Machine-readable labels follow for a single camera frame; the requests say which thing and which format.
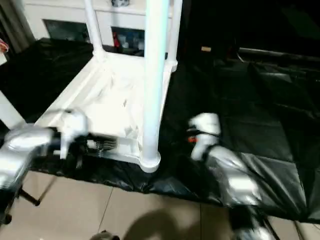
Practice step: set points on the small tan box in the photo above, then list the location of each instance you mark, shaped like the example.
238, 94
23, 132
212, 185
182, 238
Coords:
206, 49

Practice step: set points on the white glass door cabinet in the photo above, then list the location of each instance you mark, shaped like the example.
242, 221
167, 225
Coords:
65, 12

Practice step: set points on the dark patterned bundle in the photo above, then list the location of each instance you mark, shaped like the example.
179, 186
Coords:
120, 2

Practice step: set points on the white plastic table top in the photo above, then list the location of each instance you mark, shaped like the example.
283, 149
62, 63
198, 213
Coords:
100, 82

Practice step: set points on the grey rounded object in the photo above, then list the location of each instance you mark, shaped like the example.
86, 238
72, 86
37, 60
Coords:
103, 236

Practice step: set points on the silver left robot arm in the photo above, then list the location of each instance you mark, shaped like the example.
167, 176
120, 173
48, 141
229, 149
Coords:
20, 150

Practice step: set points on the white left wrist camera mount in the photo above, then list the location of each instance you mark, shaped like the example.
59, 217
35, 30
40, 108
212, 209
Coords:
75, 122

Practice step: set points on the grey curtain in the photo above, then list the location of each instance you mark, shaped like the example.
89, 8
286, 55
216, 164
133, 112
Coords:
15, 25

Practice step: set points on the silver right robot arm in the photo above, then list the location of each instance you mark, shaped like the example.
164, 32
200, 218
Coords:
232, 170

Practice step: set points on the black folding table frame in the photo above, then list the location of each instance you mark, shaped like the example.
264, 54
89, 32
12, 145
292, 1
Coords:
30, 198

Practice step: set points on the black glossy mat cloth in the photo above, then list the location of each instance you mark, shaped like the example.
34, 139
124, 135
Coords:
250, 112

